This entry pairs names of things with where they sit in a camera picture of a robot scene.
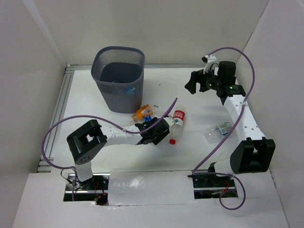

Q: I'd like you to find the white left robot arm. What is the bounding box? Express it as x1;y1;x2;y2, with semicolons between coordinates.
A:
66;116;174;190

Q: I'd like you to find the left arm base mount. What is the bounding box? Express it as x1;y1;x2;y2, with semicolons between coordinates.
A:
63;173;110;206

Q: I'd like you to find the blue cap plastic bottle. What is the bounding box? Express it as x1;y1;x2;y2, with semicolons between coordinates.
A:
120;86;141;95

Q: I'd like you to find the small orange juice bottle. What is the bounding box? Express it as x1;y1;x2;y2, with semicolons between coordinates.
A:
132;104;153;121

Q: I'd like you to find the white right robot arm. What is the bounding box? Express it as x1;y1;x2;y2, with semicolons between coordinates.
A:
185;61;276;186

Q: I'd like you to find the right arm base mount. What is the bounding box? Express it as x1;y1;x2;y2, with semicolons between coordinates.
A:
188;172;238;200

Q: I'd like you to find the crushed blue label bottle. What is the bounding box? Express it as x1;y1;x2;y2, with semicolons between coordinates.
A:
130;113;162;125

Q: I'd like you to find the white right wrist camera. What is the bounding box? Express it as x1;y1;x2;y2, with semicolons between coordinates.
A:
201;54;218;74

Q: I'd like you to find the red label water bottle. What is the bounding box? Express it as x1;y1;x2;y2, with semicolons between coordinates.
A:
169;106;186;145

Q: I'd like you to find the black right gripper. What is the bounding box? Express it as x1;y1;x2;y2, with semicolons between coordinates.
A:
185;64;223;94

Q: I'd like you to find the squashed clear blue-label bottle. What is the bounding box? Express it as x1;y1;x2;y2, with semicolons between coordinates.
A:
205;122;232;143

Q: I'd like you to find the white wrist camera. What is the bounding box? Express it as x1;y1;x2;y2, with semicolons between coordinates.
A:
164;117;175;127
201;54;218;74

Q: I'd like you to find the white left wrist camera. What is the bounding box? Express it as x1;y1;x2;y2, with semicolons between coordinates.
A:
164;117;175;127

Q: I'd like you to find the aluminium frame rail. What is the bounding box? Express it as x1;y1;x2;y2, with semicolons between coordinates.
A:
45;65;231;172

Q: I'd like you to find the grey mesh waste bin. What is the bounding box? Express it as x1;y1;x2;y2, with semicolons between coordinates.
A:
91;46;145;114

